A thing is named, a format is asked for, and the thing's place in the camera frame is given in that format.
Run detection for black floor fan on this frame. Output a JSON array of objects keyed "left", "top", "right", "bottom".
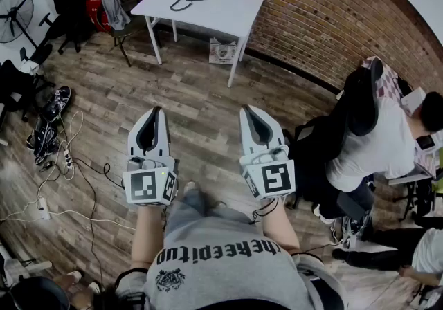
[{"left": 0, "top": 0, "right": 53, "bottom": 64}]

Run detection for person's right forearm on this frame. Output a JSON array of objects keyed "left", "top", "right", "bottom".
[{"left": 260, "top": 197, "right": 301, "bottom": 255}]

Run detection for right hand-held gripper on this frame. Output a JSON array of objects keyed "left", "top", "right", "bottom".
[{"left": 239, "top": 104, "right": 297, "bottom": 202}]

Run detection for black tablet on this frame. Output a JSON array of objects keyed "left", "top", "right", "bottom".
[{"left": 415, "top": 134, "right": 437, "bottom": 152}]

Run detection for grey garment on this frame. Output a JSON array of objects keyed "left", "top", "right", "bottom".
[{"left": 100, "top": 0, "right": 132, "bottom": 31}]

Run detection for black coiled telephone cord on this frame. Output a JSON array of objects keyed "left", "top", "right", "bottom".
[{"left": 169, "top": 0, "right": 194, "bottom": 12}]

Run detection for white table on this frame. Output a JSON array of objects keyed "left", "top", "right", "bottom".
[{"left": 130, "top": 0, "right": 266, "bottom": 89}]

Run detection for person's grey printed shirt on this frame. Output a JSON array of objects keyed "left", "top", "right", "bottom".
[{"left": 116, "top": 211, "right": 347, "bottom": 310}]

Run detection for person's grey trousers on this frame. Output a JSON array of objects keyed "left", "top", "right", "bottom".
[{"left": 162, "top": 188, "right": 257, "bottom": 240}]

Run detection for grey desk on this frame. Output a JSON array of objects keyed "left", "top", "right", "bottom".
[{"left": 386, "top": 135, "right": 443, "bottom": 223}]

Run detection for black folding chair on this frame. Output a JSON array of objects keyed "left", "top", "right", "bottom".
[{"left": 0, "top": 58, "right": 56, "bottom": 123}]

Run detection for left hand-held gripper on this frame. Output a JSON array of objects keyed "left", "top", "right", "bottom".
[{"left": 123, "top": 106, "right": 179, "bottom": 206}]

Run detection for black mesh office chair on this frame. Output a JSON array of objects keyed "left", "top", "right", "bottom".
[{"left": 285, "top": 57, "right": 385, "bottom": 213}]

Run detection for checkered cloth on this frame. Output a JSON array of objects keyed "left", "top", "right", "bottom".
[{"left": 361, "top": 55, "right": 404, "bottom": 102}]

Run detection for white box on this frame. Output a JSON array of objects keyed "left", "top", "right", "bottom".
[{"left": 400, "top": 86, "right": 427, "bottom": 116}]

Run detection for person's left forearm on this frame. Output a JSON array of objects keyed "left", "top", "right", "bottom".
[{"left": 131, "top": 202, "right": 168, "bottom": 272}]

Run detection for white cable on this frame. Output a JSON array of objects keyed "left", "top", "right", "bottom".
[{"left": 0, "top": 110, "right": 136, "bottom": 232}]

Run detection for printed cardboard box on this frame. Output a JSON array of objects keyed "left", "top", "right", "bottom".
[{"left": 208, "top": 37, "right": 239, "bottom": 66}]

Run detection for red bag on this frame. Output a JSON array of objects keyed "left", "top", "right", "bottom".
[{"left": 86, "top": 0, "right": 112, "bottom": 34}]

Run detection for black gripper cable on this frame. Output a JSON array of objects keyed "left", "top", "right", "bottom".
[{"left": 248, "top": 197, "right": 280, "bottom": 226}]

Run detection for dark metal chair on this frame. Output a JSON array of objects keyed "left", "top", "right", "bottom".
[{"left": 102, "top": 0, "right": 163, "bottom": 69}]

